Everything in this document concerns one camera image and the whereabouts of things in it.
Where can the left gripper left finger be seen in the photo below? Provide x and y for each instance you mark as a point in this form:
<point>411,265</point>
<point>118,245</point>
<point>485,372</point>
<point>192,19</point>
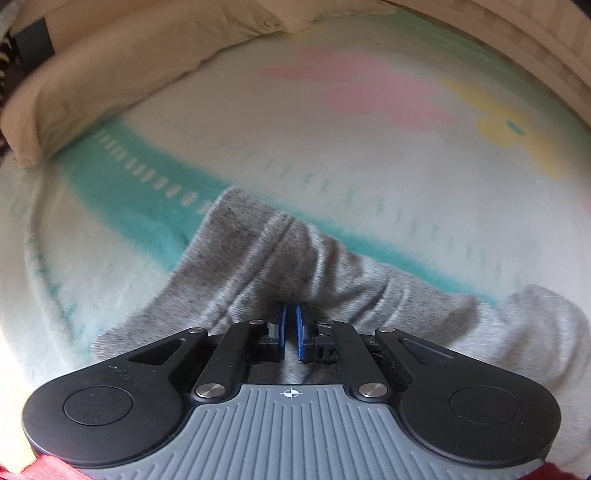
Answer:
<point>213,367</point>

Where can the floral bed blanket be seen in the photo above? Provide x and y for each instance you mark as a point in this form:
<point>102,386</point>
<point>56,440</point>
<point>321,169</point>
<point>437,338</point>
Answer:
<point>407,142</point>

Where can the beige pillow near camera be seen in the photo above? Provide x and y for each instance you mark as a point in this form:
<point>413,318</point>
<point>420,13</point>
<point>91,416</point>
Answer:
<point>132,58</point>

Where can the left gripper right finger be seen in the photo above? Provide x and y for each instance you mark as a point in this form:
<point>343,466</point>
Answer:
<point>380,365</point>

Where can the grey sweatpants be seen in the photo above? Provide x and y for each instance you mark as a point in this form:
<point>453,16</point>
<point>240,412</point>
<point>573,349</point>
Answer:
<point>247,255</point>

